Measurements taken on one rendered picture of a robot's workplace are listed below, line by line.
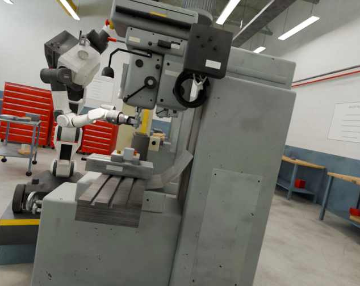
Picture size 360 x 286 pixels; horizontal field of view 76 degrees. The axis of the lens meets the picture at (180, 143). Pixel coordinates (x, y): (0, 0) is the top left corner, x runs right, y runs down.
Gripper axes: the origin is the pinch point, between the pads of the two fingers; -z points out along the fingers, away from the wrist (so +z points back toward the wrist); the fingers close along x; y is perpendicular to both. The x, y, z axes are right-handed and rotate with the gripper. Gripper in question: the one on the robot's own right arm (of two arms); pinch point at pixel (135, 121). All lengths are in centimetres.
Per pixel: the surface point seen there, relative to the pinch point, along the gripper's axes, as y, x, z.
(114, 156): 19.4, -23.5, -2.6
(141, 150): 21.1, 25.2, 3.9
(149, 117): -4, 162, 59
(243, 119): -13, 0, -63
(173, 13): -63, -8, -14
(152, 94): -17.6, -6.7, -10.2
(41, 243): 76, -29, 30
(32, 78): -64, 648, 808
